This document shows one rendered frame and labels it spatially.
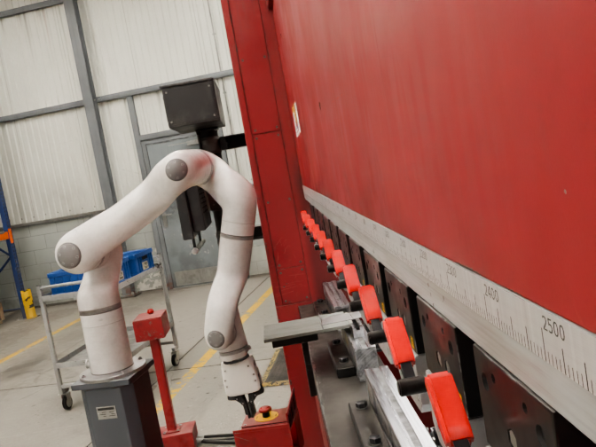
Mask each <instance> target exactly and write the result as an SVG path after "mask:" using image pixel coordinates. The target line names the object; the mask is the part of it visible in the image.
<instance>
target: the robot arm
mask: <svg viewBox="0 0 596 447"><path fill-rule="evenodd" d="M195 185H197V186H199V187H201V188H203V189H204V190H206V191H207V192H208V193H209V194H210V195H211V196H212V197H213V199H214V200H215V201H216V202H217V203H218V204H219V205H220V206H221V207H222V210H223V215H222V225H221V234H220V243H219V253H218V264H217V272H216V277H215V279H214V282H213V284H212V287H211V289H210V292H209V296H208V303H207V308H206V316H205V327H204V335H205V341H206V343H207V345H208V346H209V347H210V348H211V349H213V350H218V353H219V356H220V359H221V361H223V362H222V363H221V366H222V375H223V384H224V388H225V392H226V395H227V398H228V400H229V401H237V402H239V403H240V404H241V405H243V407H244V411H245V414H246V415H247V416H248V418H249V419H250V418H253V417H254V416H255V414H256V408H255V402H254V400H255V398H256V397H257V396H258V395H261V394H262V393H263V392H264V388H263V385H262V384H263V381H262V377H261V374H260V372H259V369H258V367H257V364H256V362H255V359H254V357H253V355H252V354H248V351H249V350H250V349H251V346H250V345H247V338H246V335H245V332H244V328H243V325H242V322H241V318H240V315H239V309H238V304H239V298H240V296H241V294H242V291H243V289H244V286H245V284H246V283H247V278H248V274H249V268H250V262H251V254H252V246H253V238H254V230H255V215H256V205H257V197H256V192H255V188H254V187H253V186H252V184H251V183H250V182H249V181H248V180H247V179H245V178H244V177H243V176H242V175H241V174H239V173H238V172H236V171H235V170H233V169H232V168H231V167H230V166H229V165H228V164H227V163H226V162H225V161H223V160H222V159H221V158H219V157H218V156H216V155H214V154H212V153H210V152H207V151H205V150H201V149H190V150H179V151H175V152H173V153H171V154H169V155H168V156H166V157H165V158H164V159H162V160H161V161H160V162H159V163H157V164H156V165H155V167H154V168H153V169H152V171H151V172H150V174H149V175H148V176H147V178H146V179H145V180H144V181H143V182H142V183H141V184H140V185H139V186H138V187H137V188H135V189H134V190H133V191H132V192H130V193H129V194H128V195H126V196H125V197H124V198H123V199H122V200H120V201H119V202H117V203H116V204H114V205H113V206H111V207H110V208H109V209H107V210H106V211H104V212H102V213H101V214H99V215H97V216H95V217H93V218H91V219H90V220H89V221H87V222H85V223H83V224H81V225H80V226H78V227H76V228H74V229H73V230H71V231H70V232H68V233H67V234H66V235H64V236H63V237H62V238H61V239H60V241H59V242H58V244H57V246H56V249H55V258H56V261H57V263H58V265H59V267H60V268H61V269H63V270H64V271H67V272H69V273H73V274H83V278H82V283H81V285H80V288H79V290H78V294H77V298H76V300H77V307H78V311H79V316H80V319H81V324H82V332H83V337H84V340H85V345H86V349H87V354H88V358H89V359H86V362H85V366H86V368H87V370H86V371H84V372H82V373H81V374H80V376H79V379H80V382H82V383H88V384H94V383H102V382H108V381H111V380H118V379H120V378H124V377H126V376H129V375H131V374H133V373H136V372H138V371H140V370H141V369H143V368H144V367H145V366H146V361H145V359H144V358H142V357H132V354H131V349H130V345H129V336H128V332H127V327H126V323H125V318H124V314H123V310H122V302H121V297H120V293H119V280H120V276H121V270H122V256H123V254H122V243H123V242H124V241H125V240H127V239H129V238H130V237H132V236H133V235H134V234H136V233H137V232H139V231H141V230H142V229H143V228H145V227H146V226H147V225H148V224H149V223H151V222H152V221H153V220H154V219H156V218H157V217H158V216H160V215H161V214H162V213H163V212H164V211H165V210H166V209H167V208H168V207H169V206H170V205H171V204H172V203H173V201H174V200H175V199H176V198H177V197H178V196H179V195H180V194H181V193H182V192H184V191H186V190H187V189H189V188H190V187H193V186H195ZM245 394H248V400H249V401H248V400H247V399H246V397H245Z"/></svg>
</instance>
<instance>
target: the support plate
mask: <svg viewBox="0 0 596 447"><path fill-rule="evenodd" d="M340 314H344V313H343V311H340V312H335V313H330V314H325V315H320V317H321V318H326V317H331V316H336V315H340ZM323 327H324V329H322V326H321V324H320V321H319V318H318V316H315V317H311V318H302V319H296V320H292V321H286V322H282V323H277V324H272V325H265V326H264V331H263V341H264V343H267V342H272V341H281V340H286V339H291V338H296V337H301V336H305V335H311V334H315V333H324V332H330V331H334V330H339V329H344V328H349V327H350V324H349V321H342V322H338V323H333V324H328V325H323Z"/></svg>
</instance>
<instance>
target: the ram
mask: <svg viewBox="0 0 596 447"><path fill-rule="evenodd" d="M273 19H274V24H275V29H276V35H277V40H278V49H279V55H280V60H281V66H282V70H283V76H284V81H285V86H286V95H287V101H288V106H289V111H290V116H291V122H292V127H293V132H294V141H295V147H296V152H297V157H298V162H299V168H300V172H301V178H302V185H304V186H306V187H307V188H309V189H311V190H312V191H314V192H317V193H319V194H321V195H323V196H325V197H327V198H328V199H329V200H332V201H334V202H336V203H338V204H340V205H342V206H344V207H345V208H348V209H350V210H351V211H353V212H355V213H357V214H359V215H361V216H363V217H365V218H367V219H369V220H371V221H372V222H374V223H376V224H378V225H380V226H382V227H384V228H386V229H388V230H390V231H392V232H393V233H395V234H397V235H399V236H401V237H403V238H405V239H408V240H409V241H411V242H413V243H415V244H416V245H418V246H420V247H423V248H425V249H426V250H428V251H430V252H432V253H434V254H436V255H438V256H440V257H442V258H443V259H445V260H447V261H449V262H451V263H454V264H456V265H458V266H459V267H460V268H462V269H464V270H466V271H469V272H471V273H473V274H474V275H476V276H478V277H480V278H482V279H484V280H486V281H488V282H490V283H491V284H493V285H495V286H498V287H500V288H501V289H503V290H505V291H507V292H508V293H510V294H513V295H515V296H517V297H519V298H521V299H523V300H524V301H525V302H528V303H530V304H532V305H534V306H536V307H538V308H540V309H541V310H544V311H545V312H547V313H549V314H551V315H553V316H555V317H557V318H559V319H561V320H563V321H565V322H567V323H568V324H570V325H572V326H574V327H576V328H578V329H580V330H582V331H584V332H586V333H588V334H590V335H591V336H593V337H595V338H596V0H273ZM294 102H295V104H296V109H297V113H298V119H299V124H300V130H301V133H300V132H299V135H298V137H297V135H296V130H295V125H294V115H293V109H292V107H294ZM304 198H305V200H307V201H308V202H309V203H310V204H311V205H313V206H314V207H315V208H316V209H318V210H319V211H320V212H321V213H322V214H323V215H325V216H326V217H327V218H328V219H330V220H331V221H332V222H333V223H334V224H336V225H337V226H338V227H339V228H340V229H342V230H343V231H344V232H345V233H347V234H348V235H349V236H350V237H351V238H352V239H353V240H354V241H355V242H356V243H358V244H359V245H360V246H361V247H363V248H364V249H365V250H366V251H367V252H368V253H370V254H371V255H372V256H373V257H375V258H376V259H377V260H378V261H379V262H381V263H382V264H383V265H384V266H385V267H387V268H388V269H389V270H390V271H392V272H393V273H394V274H395V275H396V276H397V277H399V278H400V279H401V280H402V281H403V282H404V283H405V284H406V285H407V286H409V287H410V288H411V289H412V290H413V291H415V292H416V293H417V294H418V295H420V296H421V297H422V298H423V299H424V300H426V301H427V302H428V303H429V304H430V305H432V306H433V307H434V308H435V309H436V310H438V311H439V312H440V313H441V314H442V315H444V316H445V317H446V318H447V319H449V320H450V321H451V322H452V323H453V324H454V325H455V326H456V327H457V328H458V329H460V330H461V331H462V332H463V333H465V334H466V335H467V336H468V337H469V338H471V339H472V340H473V341H474V342H475V343H477V344H478V345H479V346H480V347H481V348H483V349H484V350H485V351H486V352H487V353H489V354H490V355H491V356H492V357H494V358H495V359H496V360H497V361H498V362H499V363H501V364H502V365H503V366H504V367H505V368H506V369H507V370H508V371H509V372H511V373H512V374H513V375H514V376H516V377H517V378H518V379H519V380H520V381H522V382H523V383H524V384H525V385H526V386H528V387H529V388H530V389H531V390H532V391H534V392H535V393H536V394H537V395H538V396H540V397H541V398H542V399H543V400H545V401H546V402H547V403H548V404H549V405H551V406H552V407H553V408H554V410H556V411H557V412H558V413H559V414H561V415H562V416H563V417H564V418H565V419H566V420H568V421H569V422H570V423H571V424H573V425H574V426H575V427H576V428H577V429H579V430H580V431H581V432H582V433H583V434H585V435H586V436H587V437H588V438H590V439H591V440H592V441H593V442H594V443H596V396H595V395H594V394H592V393H591V392H590V391H588V390H587V389H585V388H583V387H582V386H581V385H579V384H578V383H576V382H575V381H573V380H572V379H570V377H568V376H567V375H565V374H564V373H562V372H561V371H559V370H558V369H556V368H555V367H553V366H552V365H550V364H549V363H547V362H546V361H545V360H544V359H543V358H541V357H539V356H538V355H536V354H535V353H533V352H532V351H531V350H529V349H527V348H526V347H524V346H523V345H522V344H520V343H519V342H518V341H516V340H515V339H514V338H512V337H511V336H509V335H508V334H506V333H505V332H503V331H502V330H500V329H499V328H497V327H496V326H494V325H493V324H492V323H491V322H489V321H488V320H486V319H485V318H483V317H482V316H480V315H479V314H477V313H476V312H475V311H473V310H471V309H470V308H468V307H467V306H466V305H465V304H464V303H462V302H460V301H459V300H457V299H456V298H455V297H453V296H452V295H450V294H448V293H447V292H446V291H444V290H443V289H442V288H441V287H439V286H438V285H436V284H435V283H433V282H432V281H430V280H429V279H427V278H426V277H424V276H423V275H421V274H420V273H418V272H417V271H416V270H414V269H413V268H412V267H410V266H409V265H408V264H406V263H404V262H403V261H401V260H400V259H399V258H397V257H396V256H394V255H392V254H391V253H390V252H389V251H388V250H386V249H385V248H383V247H381V246H380V245H379V244H377V243H376V242H374V241H373V240H371V239H370V238H368V237H367V236H365V235H364V234H363V233H362V232H360V231H359V230H357V229H356V228H354V227H353V226H351V225H350V224H349V223H347V222H345V221H344V220H342V219H341V218H340V217H338V216H337V215H336V214H334V213H333V212H332V211H330V210H329V209H327V208H325V207H324V206H322V205H321V204H320V203H318V202H317V201H315V200H313V199H312V198H311V197H310V196H309V195H307V194H306V193H304Z"/></svg>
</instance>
